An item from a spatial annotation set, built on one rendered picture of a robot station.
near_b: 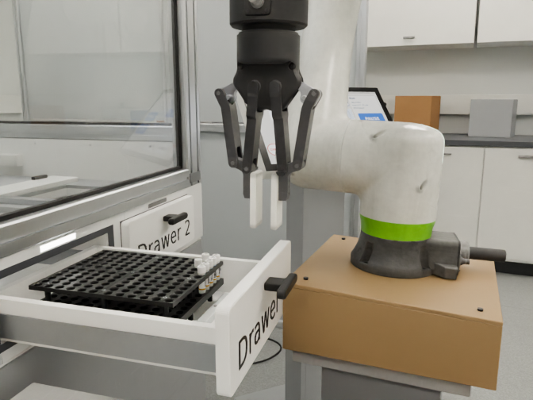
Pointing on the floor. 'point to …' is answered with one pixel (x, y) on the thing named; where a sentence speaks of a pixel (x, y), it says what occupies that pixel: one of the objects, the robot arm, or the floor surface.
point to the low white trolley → (36, 390)
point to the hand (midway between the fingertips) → (266, 200)
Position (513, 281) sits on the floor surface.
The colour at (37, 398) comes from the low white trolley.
